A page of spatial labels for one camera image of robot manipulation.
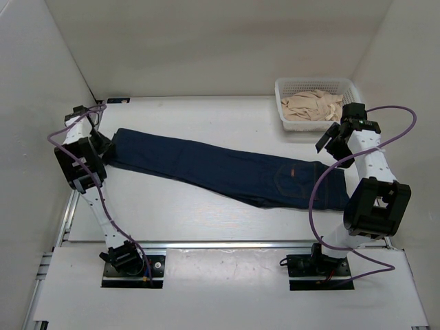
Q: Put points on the dark blue denim trousers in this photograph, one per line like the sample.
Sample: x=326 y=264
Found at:
x=263 y=181

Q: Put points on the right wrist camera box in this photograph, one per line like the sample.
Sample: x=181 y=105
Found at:
x=354 y=111

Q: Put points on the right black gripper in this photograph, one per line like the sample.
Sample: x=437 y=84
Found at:
x=333 y=133

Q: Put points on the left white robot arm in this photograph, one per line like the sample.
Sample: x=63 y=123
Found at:
x=79 y=149

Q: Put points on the beige trousers in basket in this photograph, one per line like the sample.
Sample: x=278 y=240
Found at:
x=312 y=106

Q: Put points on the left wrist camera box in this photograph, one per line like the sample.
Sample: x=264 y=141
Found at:
x=79 y=110

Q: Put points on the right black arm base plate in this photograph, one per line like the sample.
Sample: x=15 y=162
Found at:
x=310 y=273

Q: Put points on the white plastic mesh basket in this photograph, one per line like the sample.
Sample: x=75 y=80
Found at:
x=286 y=87

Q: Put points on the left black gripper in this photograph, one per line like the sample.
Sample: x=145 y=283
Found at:
x=105 y=146

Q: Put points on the blue label sticker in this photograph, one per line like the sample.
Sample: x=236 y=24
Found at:
x=118 y=100

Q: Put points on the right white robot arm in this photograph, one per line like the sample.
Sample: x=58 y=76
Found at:
x=377 y=205

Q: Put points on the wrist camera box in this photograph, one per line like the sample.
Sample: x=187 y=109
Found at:
x=79 y=110
x=354 y=111

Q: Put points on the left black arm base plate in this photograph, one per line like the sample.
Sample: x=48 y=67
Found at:
x=134 y=279

